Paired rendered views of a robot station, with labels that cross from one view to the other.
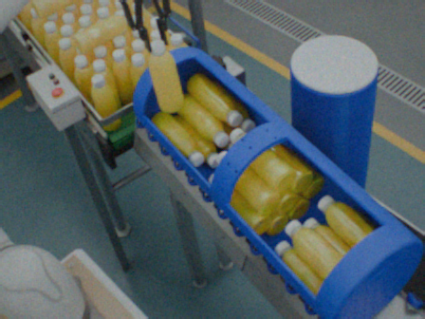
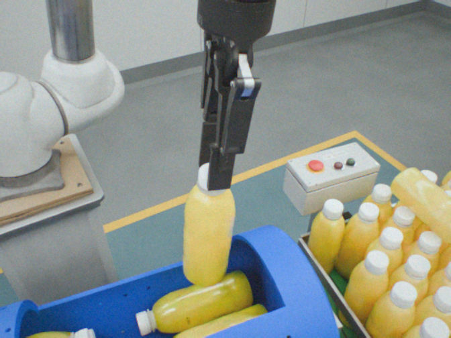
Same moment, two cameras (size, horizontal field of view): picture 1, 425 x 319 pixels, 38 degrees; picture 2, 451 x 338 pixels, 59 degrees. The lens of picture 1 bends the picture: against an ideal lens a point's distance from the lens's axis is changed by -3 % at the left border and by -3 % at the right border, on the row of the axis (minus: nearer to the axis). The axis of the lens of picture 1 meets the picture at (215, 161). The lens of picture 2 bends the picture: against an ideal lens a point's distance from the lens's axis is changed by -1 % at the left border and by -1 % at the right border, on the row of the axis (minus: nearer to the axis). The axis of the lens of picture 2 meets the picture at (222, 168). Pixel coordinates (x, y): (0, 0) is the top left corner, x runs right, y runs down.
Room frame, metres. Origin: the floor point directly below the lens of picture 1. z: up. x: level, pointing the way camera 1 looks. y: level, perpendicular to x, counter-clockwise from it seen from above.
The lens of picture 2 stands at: (1.33, -0.29, 1.72)
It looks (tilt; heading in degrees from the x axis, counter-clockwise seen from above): 41 degrees down; 96
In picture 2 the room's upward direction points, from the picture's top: straight up
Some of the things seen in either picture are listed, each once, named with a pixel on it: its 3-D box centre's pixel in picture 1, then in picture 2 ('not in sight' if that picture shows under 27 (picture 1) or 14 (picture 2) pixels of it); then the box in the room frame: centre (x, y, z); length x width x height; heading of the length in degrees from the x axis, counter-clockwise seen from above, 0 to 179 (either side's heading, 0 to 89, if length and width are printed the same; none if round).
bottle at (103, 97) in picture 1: (105, 103); (325, 239); (1.50, 0.32, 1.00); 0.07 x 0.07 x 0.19
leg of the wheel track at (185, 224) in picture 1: (190, 242); not in sight; (1.38, 0.15, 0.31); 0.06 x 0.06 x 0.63; 28
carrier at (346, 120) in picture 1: (330, 154); not in sight; (1.48, -0.42, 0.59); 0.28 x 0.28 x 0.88
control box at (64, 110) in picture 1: (55, 96); (329, 178); (1.52, 0.47, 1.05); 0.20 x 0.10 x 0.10; 28
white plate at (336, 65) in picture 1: (334, 63); not in sight; (1.48, -0.42, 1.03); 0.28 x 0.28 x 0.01
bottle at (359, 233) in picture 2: (106, 88); (358, 243); (1.58, 0.32, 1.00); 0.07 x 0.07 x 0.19
